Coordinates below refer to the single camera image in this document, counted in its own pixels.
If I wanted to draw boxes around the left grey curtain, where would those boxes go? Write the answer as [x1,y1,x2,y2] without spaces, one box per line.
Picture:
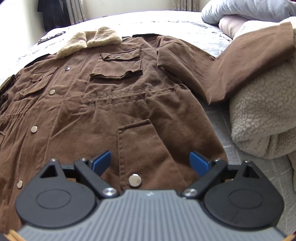
[66,0,87,25]

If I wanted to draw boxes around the dark hanging clothes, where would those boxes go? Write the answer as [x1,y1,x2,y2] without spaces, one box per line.
[37,0,71,32]

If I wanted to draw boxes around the brown jacket with fleece collar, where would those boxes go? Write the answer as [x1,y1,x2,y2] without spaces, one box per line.
[1,23,295,233]

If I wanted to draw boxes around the right grey curtain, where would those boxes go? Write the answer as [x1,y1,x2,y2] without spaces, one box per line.
[172,0,199,11]

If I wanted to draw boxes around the grey curtain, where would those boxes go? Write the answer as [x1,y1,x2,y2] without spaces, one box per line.
[172,0,199,11]
[66,0,87,25]

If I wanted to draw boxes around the pink pillow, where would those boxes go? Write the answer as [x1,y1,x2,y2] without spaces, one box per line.
[218,15,248,40]

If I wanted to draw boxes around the cream fleece blanket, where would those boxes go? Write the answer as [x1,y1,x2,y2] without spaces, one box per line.
[229,16,296,193]

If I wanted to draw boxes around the light blue grey pillow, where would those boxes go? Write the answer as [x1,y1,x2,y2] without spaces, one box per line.
[202,0,295,25]

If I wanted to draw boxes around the grey checked bedspread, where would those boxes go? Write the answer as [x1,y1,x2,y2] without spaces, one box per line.
[18,11,295,234]

